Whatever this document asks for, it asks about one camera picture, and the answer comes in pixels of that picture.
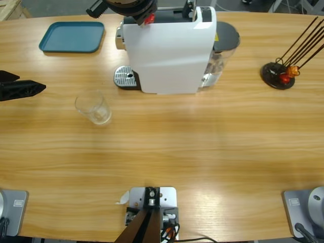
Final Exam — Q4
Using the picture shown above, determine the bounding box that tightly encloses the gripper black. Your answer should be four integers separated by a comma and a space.
121, 4, 158, 26

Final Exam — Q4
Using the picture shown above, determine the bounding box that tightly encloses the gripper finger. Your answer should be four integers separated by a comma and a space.
0, 79, 47, 102
0, 70, 21, 84

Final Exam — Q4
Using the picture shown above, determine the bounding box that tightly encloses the grey coffee machine lever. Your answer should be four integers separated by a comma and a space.
182, 0, 197, 20

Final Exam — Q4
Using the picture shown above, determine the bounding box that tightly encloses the clear glass cup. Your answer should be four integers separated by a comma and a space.
74, 89, 112, 125

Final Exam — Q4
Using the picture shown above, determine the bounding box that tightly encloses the white capsule coffee machine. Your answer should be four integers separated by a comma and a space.
115, 6, 218, 96

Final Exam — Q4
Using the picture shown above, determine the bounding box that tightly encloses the coffee machine drip tray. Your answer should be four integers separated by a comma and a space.
113, 65, 141, 91

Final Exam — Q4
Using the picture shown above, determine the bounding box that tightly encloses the teal plastic tray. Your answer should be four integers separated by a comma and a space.
38, 21, 105, 54

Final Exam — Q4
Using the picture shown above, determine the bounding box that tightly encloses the clear water tank black lid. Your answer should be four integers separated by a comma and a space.
199, 21, 241, 88

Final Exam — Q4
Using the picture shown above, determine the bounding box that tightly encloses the black capsule holder with rods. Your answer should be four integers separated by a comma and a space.
260, 16, 324, 90

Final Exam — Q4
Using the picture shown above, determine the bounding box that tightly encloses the white paper tab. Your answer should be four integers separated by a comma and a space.
115, 190, 130, 205

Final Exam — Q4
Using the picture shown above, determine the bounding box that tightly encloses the arm grey base plate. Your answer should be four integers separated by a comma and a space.
282, 186, 324, 238
0, 189, 29, 236

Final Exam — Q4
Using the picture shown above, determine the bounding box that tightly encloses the black cable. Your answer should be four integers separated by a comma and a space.
295, 222, 318, 243
177, 236, 221, 243
0, 216, 11, 237

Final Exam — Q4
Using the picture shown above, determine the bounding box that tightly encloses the grey metal frame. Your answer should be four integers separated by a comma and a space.
268, 0, 324, 15

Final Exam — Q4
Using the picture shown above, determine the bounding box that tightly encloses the white mount block dark post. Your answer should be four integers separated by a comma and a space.
113, 186, 180, 243

